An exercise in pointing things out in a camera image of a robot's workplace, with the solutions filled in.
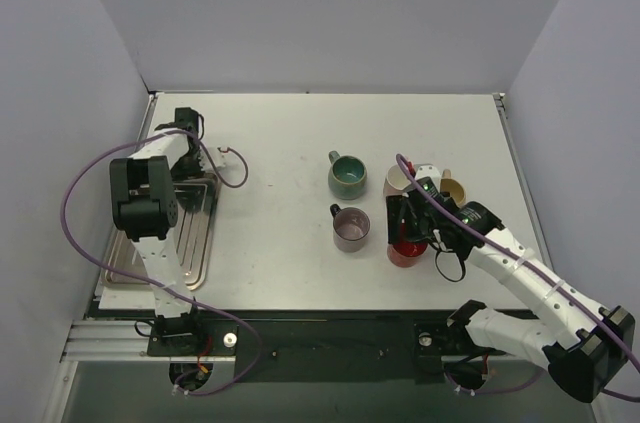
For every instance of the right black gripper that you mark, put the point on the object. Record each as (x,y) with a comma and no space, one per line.
(400,216)

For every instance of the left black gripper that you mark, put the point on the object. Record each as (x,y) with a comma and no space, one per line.
(187,163)

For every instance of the white mug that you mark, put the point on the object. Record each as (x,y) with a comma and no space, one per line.
(395,182)

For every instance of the mauve pink mug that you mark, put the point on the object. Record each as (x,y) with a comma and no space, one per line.
(351,227)

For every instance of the green glazed mug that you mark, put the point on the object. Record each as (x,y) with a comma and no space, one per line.
(347,176)

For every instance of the red mug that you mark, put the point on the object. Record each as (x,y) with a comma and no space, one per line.
(405,254)

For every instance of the tan yellow mug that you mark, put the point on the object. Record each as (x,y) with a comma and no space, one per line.
(451,186)

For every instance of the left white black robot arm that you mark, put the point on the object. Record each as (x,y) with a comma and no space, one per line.
(145,208)

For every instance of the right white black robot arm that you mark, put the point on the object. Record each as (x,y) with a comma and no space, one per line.
(581,343)

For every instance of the metal tray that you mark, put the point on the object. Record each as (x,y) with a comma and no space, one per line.
(197,203)

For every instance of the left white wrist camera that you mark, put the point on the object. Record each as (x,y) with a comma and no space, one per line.
(215,158)

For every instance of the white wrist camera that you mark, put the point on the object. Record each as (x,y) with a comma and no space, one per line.
(428,170)
(215,158)

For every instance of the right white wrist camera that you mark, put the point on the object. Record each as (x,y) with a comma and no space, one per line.
(428,170)

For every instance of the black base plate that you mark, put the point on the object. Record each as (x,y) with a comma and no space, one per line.
(317,347)

